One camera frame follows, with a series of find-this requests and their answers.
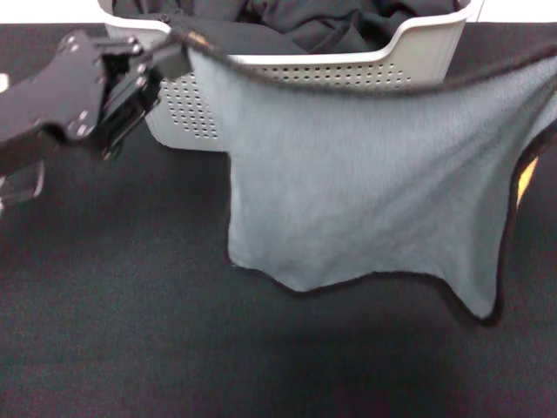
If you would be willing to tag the black fabric garment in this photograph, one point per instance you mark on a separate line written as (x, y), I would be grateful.
(261, 39)

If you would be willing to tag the silver left connector plug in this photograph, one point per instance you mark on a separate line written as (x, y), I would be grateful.
(3, 82)

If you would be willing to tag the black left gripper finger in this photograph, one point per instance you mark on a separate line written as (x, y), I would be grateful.
(172, 58)
(130, 104)

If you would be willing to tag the grey towel with black trim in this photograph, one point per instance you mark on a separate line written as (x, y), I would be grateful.
(348, 174)

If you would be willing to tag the grey perforated storage basket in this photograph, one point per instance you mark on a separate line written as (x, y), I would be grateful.
(426, 48)

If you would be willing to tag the black tablecloth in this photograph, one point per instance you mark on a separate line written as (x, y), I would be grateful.
(130, 326)

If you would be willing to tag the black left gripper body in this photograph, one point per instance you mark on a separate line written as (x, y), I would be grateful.
(56, 96)

